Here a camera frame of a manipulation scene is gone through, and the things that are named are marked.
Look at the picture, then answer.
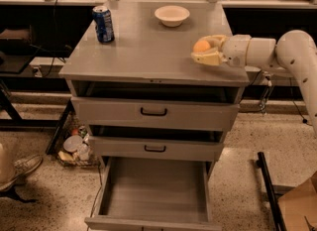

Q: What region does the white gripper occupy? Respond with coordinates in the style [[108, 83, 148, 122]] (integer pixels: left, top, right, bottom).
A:
[[191, 35, 251, 67]]

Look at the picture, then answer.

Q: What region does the orange fruit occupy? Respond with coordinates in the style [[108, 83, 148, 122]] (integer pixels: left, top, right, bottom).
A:
[[193, 40, 211, 53]]

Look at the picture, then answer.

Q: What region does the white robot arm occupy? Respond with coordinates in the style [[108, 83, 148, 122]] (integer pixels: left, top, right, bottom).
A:
[[191, 30, 317, 133]]

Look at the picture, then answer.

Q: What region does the grey drawer cabinet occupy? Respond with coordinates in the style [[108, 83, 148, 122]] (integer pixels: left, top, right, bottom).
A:
[[58, 0, 251, 164]]

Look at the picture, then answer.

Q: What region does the grey middle drawer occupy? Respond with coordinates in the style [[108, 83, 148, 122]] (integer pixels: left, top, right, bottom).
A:
[[89, 136, 223, 162]]

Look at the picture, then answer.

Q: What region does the grey drawer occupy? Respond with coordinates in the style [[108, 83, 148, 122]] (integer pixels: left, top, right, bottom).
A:
[[89, 136, 223, 162], [85, 157, 222, 231], [71, 97, 239, 131]]

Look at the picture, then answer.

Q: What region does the grey top drawer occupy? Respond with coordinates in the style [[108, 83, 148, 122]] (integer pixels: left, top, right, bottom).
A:
[[71, 97, 239, 131]]

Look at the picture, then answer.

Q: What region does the grey bottom drawer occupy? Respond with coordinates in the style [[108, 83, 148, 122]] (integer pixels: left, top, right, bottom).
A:
[[85, 157, 222, 231]]

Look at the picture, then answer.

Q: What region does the white bowl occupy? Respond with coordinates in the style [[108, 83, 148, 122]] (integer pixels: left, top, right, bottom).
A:
[[155, 5, 190, 28]]

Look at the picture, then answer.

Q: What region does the blue soda can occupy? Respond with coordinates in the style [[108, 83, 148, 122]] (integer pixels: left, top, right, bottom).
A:
[[92, 5, 115, 44]]

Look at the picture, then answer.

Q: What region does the cardboard box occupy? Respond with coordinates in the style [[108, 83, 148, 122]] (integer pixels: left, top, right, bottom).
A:
[[278, 172, 317, 231]]

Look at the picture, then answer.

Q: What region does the grey sneaker shoe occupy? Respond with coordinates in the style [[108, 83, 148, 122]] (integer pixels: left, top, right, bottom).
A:
[[0, 155, 43, 191]]

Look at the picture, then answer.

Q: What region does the black power adapter cable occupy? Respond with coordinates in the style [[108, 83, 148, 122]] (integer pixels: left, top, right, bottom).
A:
[[249, 70, 310, 125]]

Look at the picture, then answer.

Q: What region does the black cable on left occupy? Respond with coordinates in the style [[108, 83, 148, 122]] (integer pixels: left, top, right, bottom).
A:
[[29, 0, 72, 77]]

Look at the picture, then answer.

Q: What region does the wire basket with items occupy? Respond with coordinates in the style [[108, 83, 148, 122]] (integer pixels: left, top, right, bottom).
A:
[[56, 126, 99, 168]]

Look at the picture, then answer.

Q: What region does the black metal frame bar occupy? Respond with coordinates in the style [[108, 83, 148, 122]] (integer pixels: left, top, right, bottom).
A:
[[256, 152, 286, 231]]

